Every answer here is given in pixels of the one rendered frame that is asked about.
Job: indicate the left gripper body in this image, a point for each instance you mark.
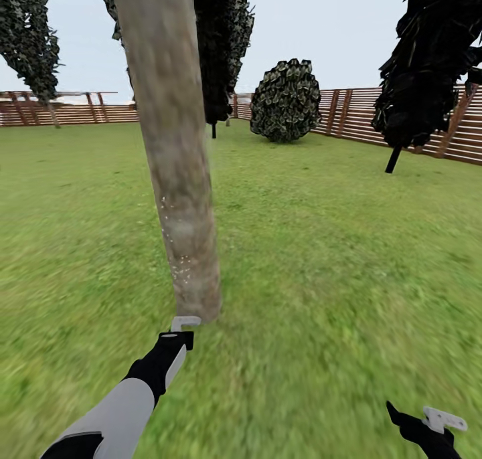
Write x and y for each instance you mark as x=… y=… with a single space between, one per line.
x=187 y=338

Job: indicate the bush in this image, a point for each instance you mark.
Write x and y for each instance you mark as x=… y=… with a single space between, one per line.
x=285 y=105

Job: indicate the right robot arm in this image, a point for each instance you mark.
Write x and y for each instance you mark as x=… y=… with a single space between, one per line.
x=429 y=433

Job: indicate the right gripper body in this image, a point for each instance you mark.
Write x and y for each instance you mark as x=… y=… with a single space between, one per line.
x=412 y=429

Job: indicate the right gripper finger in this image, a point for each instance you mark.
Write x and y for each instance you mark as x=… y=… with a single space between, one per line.
x=395 y=415

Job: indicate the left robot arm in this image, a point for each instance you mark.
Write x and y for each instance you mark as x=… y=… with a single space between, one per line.
x=112 y=429

